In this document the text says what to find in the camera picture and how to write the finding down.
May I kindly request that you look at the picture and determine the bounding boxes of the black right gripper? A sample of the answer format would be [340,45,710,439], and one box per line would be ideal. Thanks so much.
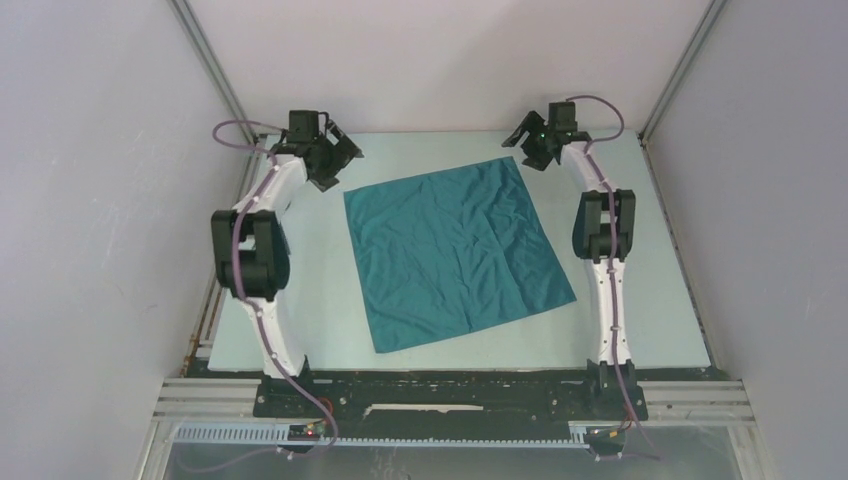
[502,109,554,171]

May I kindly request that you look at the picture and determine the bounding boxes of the teal cloth napkin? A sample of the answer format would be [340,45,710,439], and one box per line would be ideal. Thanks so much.
[343,157,576,354]

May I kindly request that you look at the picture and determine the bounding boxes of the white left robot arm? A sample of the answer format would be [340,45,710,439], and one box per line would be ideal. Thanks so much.
[211,110,363,417]

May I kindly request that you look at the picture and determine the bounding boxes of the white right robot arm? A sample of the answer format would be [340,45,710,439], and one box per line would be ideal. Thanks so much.
[502,94,638,418]

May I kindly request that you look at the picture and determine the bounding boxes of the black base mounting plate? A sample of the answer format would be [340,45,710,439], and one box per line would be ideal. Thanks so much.
[253,369,648,440]

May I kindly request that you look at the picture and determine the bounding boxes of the aluminium left side rail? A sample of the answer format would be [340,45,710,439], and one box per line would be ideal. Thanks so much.
[178,151,262,377]

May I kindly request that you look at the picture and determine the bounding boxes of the aluminium right corner post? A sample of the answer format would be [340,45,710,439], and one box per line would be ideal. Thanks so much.
[639,0,730,144]

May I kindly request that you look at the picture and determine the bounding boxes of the aluminium corner post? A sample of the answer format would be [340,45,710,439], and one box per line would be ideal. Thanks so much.
[167,0,248,120]
[639,0,730,144]

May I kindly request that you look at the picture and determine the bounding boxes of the aluminium left corner post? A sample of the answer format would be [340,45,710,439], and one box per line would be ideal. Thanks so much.
[167,0,248,120]

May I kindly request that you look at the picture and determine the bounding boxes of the aluminium front frame rail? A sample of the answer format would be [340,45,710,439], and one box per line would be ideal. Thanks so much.
[152,378,755,426]

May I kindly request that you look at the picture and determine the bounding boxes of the white slotted cable duct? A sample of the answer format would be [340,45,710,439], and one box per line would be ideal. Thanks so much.
[171,422,588,449]

